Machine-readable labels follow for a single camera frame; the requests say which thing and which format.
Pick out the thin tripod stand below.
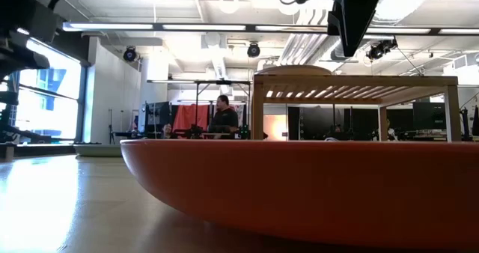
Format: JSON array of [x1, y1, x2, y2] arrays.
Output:
[[107, 109, 117, 144]]

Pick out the wooden slatted shelf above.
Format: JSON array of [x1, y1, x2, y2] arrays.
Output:
[[251, 74, 463, 144]]

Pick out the person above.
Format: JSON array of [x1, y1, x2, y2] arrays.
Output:
[[384, 118, 397, 141], [160, 123, 176, 140], [208, 94, 240, 140], [329, 124, 345, 141]]

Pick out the black floor stand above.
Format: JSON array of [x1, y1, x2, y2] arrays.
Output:
[[460, 106, 472, 141]]

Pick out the overhead light bar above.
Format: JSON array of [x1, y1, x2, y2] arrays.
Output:
[[61, 20, 479, 37]]

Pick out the orange plate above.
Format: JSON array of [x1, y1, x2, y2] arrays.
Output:
[[119, 138, 479, 251]]

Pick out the black equipment stand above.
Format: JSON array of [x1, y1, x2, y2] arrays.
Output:
[[0, 71, 52, 144]]

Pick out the black metal frame stand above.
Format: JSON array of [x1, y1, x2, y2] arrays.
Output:
[[147, 79, 252, 140]]

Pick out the black aluminium rig frame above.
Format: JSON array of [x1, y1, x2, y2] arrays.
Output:
[[14, 144, 76, 158]]

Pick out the cream plate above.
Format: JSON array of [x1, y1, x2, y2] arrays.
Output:
[[257, 64, 333, 77]]

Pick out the black ceiling spotlight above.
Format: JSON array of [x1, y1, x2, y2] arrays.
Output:
[[367, 38, 398, 62], [246, 41, 261, 58], [123, 46, 138, 63]]

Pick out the large glass window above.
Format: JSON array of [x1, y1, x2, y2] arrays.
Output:
[[0, 37, 88, 144]]

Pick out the red cloth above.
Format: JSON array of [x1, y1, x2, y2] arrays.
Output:
[[172, 103, 210, 131]]

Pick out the black partition panel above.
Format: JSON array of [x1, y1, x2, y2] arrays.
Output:
[[287, 106, 379, 141]]

